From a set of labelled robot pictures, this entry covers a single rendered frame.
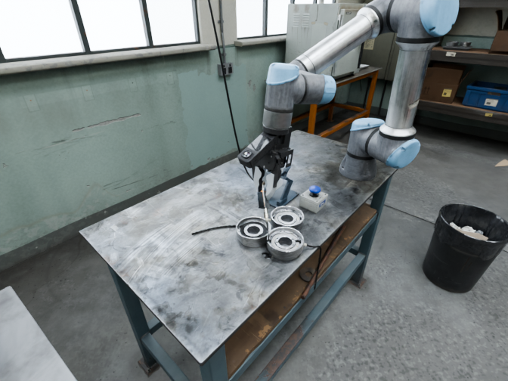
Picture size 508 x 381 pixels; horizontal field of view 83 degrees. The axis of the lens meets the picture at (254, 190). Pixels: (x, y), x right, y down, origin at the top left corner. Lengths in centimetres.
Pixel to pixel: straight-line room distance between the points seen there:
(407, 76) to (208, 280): 82
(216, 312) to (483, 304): 169
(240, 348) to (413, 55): 99
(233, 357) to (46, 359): 46
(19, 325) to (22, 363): 12
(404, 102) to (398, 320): 118
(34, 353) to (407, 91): 124
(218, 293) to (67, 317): 129
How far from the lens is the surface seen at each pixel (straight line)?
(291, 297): 106
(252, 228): 89
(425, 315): 192
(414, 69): 103
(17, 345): 101
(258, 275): 79
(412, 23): 100
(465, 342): 191
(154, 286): 80
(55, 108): 213
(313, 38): 305
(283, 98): 74
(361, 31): 102
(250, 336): 98
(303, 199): 101
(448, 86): 415
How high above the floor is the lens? 139
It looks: 32 degrees down
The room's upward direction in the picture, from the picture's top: straight up
